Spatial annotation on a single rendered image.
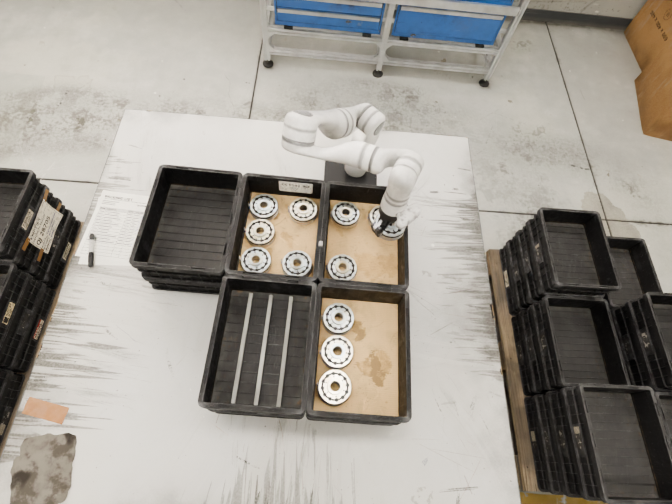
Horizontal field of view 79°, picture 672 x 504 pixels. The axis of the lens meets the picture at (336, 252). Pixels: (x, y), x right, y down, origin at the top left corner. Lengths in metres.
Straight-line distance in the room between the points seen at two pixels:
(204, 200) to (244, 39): 2.19
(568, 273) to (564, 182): 1.15
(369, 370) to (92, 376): 0.91
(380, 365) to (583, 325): 1.19
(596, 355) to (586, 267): 0.40
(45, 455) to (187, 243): 0.76
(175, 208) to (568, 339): 1.79
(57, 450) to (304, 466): 0.75
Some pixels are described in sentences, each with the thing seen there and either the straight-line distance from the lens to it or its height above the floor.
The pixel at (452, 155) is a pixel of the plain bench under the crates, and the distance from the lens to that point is 2.00.
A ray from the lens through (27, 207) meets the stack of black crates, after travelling 2.23.
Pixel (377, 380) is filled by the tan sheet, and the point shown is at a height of 0.83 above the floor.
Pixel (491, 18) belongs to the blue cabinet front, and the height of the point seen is 0.52.
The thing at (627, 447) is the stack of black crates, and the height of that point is 0.49.
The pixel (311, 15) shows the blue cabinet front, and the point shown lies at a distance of 3.11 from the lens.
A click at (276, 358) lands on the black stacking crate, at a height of 0.83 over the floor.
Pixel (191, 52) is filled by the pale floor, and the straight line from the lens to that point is 3.54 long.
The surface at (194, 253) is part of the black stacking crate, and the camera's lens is 1.50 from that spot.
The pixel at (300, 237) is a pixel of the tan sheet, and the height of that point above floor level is 0.83.
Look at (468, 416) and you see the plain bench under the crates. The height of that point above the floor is 0.70.
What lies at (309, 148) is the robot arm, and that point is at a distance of 1.14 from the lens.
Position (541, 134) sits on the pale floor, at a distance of 3.41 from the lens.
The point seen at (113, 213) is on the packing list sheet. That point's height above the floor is 0.70.
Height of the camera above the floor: 2.14
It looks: 63 degrees down
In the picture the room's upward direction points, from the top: 10 degrees clockwise
